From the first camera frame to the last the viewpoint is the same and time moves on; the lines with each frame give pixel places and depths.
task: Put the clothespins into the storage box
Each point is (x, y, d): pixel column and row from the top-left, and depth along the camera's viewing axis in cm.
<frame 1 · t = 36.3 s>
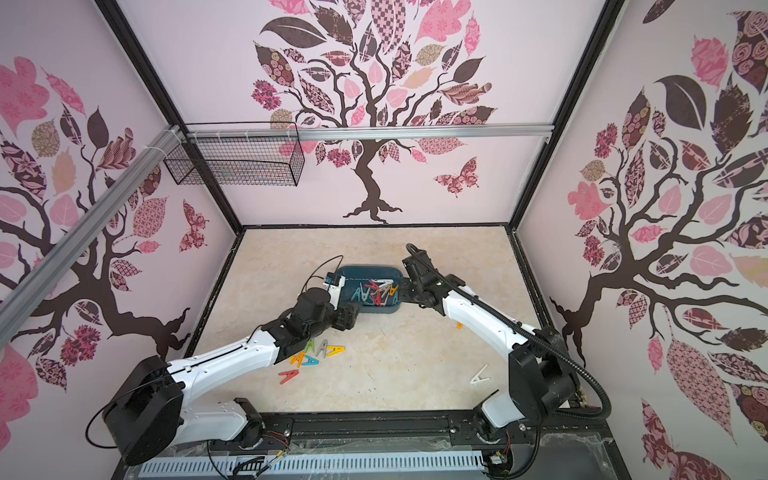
left hand: (350, 309, 84), fingers open
right hand: (404, 286, 86), fingers closed
teal plastic storage box: (374, 289, 102), point 2 cm above the table
red clothespin front left: (290, 375, 85), on the table
yellow clothespin left pile: (336, 350, 89), on the table
red clothespin in box: (372, 285, 102), point 2 cm above the table
yellow clothespin in box: (392, 290, 102), on the table
mint clothespin in box: (364, 295, 99), point 3 cm above the table
grey clothespin left pile: (323, 347, 89), on the table
light blue clothespin front left: (311, 361, 87), on the table

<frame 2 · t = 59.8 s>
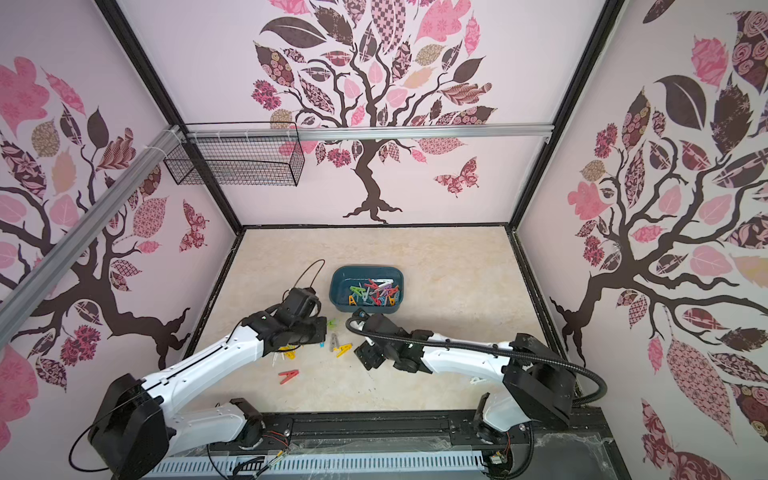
left hand: (324, 337, 83), fingers closed
right hand: (364, 339, 82), fingers open
grey clothespin left pile: (334, 343, 89), point 2 cm above the table
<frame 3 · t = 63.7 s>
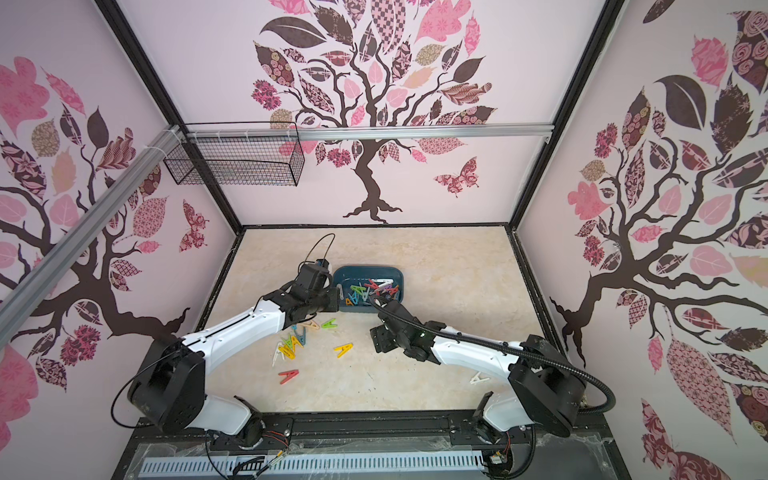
left hand: (336, 302, 88), fingers closed
right hand: (378, 329, 84), fingers open
beige clothespin left pile: (314, 326, 94), on the table
slate blue clothespin left pile: (301, 338, 92), on the table
white clothespin left pile: (277, 352, 87), point 2 cm above the table
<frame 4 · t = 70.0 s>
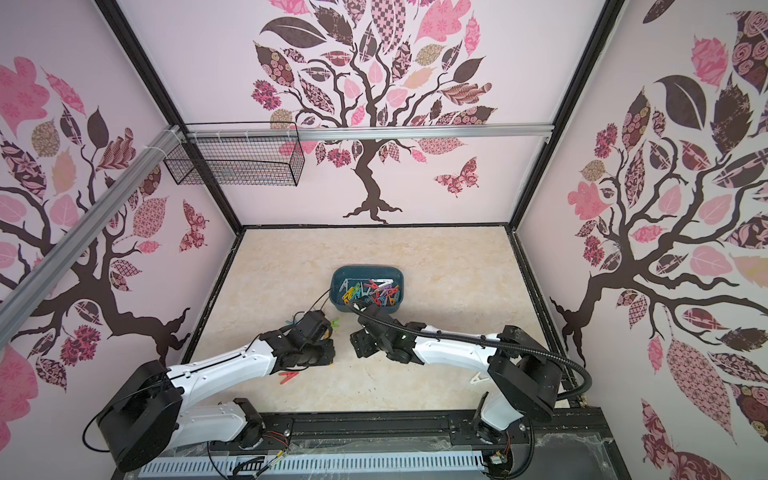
left hand: (331, 360, 85), fingers closed
right hand: (358, 333, 83), fingers open
yellow clothespin left pile: (347, 296, 99), point 2 cm above the table
